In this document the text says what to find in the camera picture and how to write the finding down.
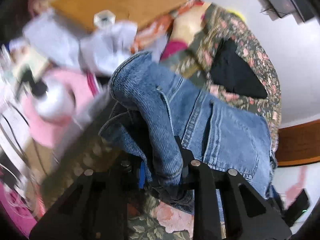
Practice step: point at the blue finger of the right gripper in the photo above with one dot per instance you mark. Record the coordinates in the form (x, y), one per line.
(141, 175)

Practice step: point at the blue denim jeans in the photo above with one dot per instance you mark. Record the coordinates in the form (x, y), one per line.
(158, 112)

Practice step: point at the floral dark green bedspread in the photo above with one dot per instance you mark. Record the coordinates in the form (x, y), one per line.
(152, 218)

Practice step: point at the pink garment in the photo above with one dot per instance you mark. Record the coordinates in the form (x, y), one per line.
(53, 100)

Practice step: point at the white cloth pile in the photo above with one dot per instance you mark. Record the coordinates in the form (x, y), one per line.
(66, 45)

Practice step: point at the black cloth on bed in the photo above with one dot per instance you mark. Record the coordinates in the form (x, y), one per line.
(232, 72)

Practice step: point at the brown wooden lap desk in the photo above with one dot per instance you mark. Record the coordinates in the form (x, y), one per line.
(141, 12)

